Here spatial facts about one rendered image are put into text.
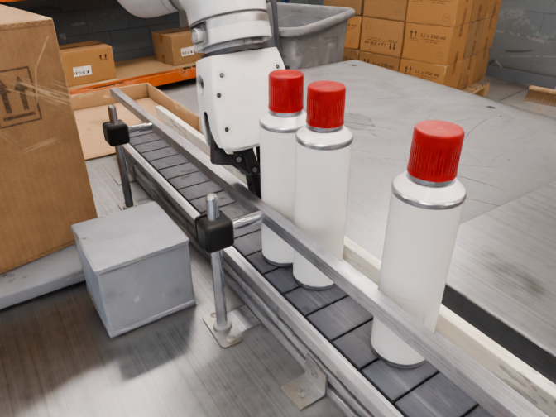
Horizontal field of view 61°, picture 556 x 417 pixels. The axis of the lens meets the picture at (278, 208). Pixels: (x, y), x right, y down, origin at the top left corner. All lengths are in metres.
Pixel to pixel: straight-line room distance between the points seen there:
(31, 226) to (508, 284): 0.54
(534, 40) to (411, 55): 1.50
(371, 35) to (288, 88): 3.41
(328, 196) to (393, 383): 0.17
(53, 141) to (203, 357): 0.30
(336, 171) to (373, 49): 3.45
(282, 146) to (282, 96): 0.05
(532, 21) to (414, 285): 4.58
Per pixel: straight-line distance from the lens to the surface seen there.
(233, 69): 0.50
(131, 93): 1.25
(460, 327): 0.43
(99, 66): 4.04
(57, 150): 0.61
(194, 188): 0.69
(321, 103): 0.40
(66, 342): 0.55
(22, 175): 0.60
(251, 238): 0.57
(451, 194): 0.34
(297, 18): 3.23
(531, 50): 4.92
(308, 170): 0.42
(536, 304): 0.54
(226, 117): 0.49
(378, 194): 0.78
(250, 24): 0.50
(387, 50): 3.79
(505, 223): 0.66
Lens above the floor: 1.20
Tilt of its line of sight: 31 degrees down
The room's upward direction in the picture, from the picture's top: straight up
